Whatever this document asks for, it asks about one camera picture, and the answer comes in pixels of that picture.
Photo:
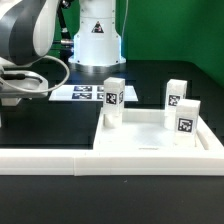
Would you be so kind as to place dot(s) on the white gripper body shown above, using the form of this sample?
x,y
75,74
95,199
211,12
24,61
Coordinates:
x,y
28,84

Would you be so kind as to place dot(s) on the white square tabletop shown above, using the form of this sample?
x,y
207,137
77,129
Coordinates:
x,y
143,129

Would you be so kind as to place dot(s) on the white sheet with tags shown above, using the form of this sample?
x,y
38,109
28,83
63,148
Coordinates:
x,y
78,93

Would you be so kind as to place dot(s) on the white L-shaped obstacle fence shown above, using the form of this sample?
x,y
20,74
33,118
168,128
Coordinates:
x,y
91,162

